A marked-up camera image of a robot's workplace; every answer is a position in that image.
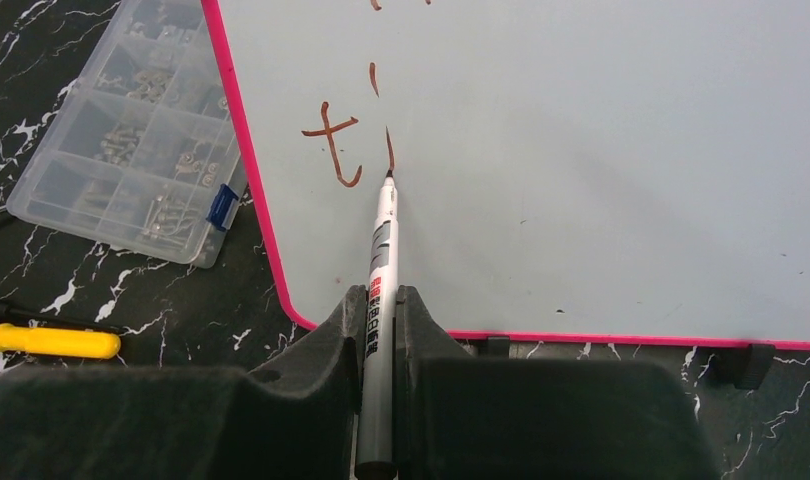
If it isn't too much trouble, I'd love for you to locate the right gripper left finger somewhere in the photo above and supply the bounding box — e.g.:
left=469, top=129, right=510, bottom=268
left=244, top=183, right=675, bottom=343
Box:
left=0, top=285, right=367, bottom=479

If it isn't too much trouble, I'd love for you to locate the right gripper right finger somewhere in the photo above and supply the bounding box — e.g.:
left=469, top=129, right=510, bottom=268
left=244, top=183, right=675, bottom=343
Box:
left=394, top=286, right=717, bottom=479

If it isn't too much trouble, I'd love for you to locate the white marker pen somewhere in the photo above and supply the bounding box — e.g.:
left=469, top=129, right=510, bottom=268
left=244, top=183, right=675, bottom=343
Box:
left=354, top=170, right=399, bottom=479

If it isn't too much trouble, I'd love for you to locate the pink framed whiteboard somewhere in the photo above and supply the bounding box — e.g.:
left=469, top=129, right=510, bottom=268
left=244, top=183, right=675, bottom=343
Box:
left=203, top=1, right=810, bottom=350

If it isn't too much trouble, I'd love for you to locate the clear plastic screw box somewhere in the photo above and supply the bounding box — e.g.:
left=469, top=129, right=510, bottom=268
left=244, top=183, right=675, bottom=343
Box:
left=6, top=1, right=247, bottom=268

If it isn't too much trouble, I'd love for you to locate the yellow handled screwdriver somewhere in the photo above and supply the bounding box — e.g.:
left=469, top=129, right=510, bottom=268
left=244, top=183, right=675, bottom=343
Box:
left=0, top=323, right=122, bottom=360

